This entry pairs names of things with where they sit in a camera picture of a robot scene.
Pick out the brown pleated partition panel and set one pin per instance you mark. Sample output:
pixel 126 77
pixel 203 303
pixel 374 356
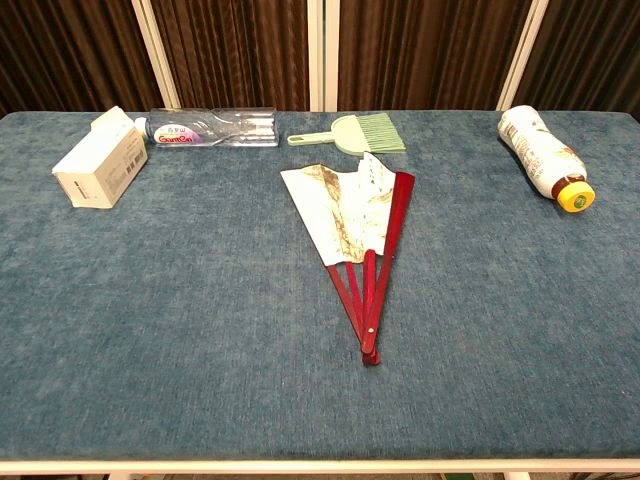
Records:
pixel 590 50
pixel 230 50
pixel 65 50
pixel 425 50

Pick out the white drink bottle yellow cap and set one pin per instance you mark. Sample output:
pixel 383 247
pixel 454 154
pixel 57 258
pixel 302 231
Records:
pixel 540 150

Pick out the green hand brush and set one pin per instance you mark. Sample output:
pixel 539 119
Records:
pixel 350 132

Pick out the blue table cloth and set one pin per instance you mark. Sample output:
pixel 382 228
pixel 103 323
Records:
pixel 150 325

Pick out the red ribbed paper folding fan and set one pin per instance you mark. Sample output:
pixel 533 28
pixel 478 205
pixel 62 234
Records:
pixel 350 210

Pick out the white cardboard box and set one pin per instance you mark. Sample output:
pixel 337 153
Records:
pixel 100 165

